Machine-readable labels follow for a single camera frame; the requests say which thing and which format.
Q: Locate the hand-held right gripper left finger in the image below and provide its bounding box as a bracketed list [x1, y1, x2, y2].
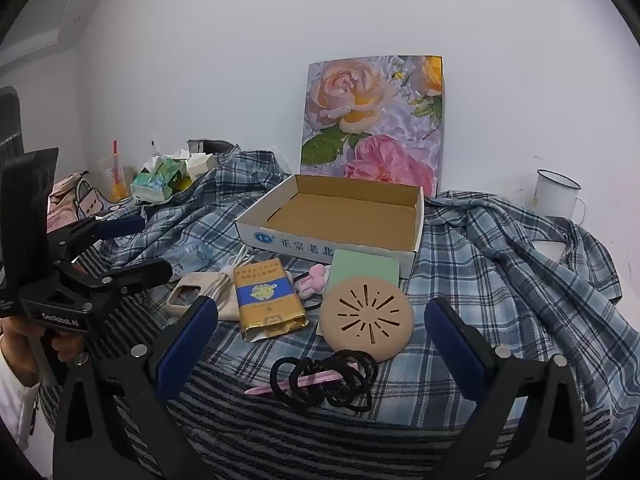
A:
[52, 295, 221, 480]

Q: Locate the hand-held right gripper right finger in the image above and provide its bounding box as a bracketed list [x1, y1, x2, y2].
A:
[424, 296, 588, 480]

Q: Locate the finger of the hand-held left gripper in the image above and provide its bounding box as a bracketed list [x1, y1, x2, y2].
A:
[55, 258, 174, 296]
[47, 215, 147, 261]

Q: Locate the beige phone case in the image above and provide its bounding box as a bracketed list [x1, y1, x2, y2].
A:
[165, 271, 243, 322]

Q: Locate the blue face mask packet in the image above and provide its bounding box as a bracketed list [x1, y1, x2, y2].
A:
[162, 240, 221, 273]

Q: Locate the white cable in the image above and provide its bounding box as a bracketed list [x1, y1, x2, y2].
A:
[197, 266, 240, 306]

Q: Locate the gold packet with blue label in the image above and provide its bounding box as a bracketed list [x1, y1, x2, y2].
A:
[234, 260, 308, 343]

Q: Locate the pink hair clip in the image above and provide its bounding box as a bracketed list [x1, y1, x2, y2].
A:
[244, 369, 346, 397]

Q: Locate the beige round perforated pad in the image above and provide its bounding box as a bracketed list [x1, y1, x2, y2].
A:
[319, 276, 415, 363]

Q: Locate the bundle of black hair ties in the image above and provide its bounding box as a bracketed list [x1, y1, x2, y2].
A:
[270, 350, 380, 415]

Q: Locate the white pink plush hair tie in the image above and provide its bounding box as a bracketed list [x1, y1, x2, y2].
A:
[291, 264, 332, 313]

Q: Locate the cardboard box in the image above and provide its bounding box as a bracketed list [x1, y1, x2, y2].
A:
[235, 173, 425, 281]

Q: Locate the person's left hand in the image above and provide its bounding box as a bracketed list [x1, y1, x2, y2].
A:
[0, 316, 88, 388]

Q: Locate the pink cartoon bag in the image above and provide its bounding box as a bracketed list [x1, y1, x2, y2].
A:
[47, 171, 136, 233]

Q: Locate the drink cup with red straw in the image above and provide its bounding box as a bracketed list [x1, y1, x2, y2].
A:
[97, 141, 136, 201]

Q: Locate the green tissue pack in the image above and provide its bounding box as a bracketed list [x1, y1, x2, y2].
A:
[131, 156, 188, 203]

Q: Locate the black ribbed object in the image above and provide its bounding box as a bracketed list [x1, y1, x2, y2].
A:
[0, 87, 26, 161]

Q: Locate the light blue plaid shirt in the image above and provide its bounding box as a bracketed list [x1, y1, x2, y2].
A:
[200, 190, 626, 441]

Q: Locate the dark blue plaid shirt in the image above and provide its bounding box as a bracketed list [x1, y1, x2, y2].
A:
[100, 146, 293, 286]

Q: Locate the small white box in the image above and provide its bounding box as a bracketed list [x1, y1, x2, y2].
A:
[187, 152, 218, 181]

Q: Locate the white enamel mug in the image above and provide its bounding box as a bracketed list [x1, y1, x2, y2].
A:
[532, 169, 587, 222]

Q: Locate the floral printed poster board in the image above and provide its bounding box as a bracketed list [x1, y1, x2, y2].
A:
[299, 53, 445, 199]

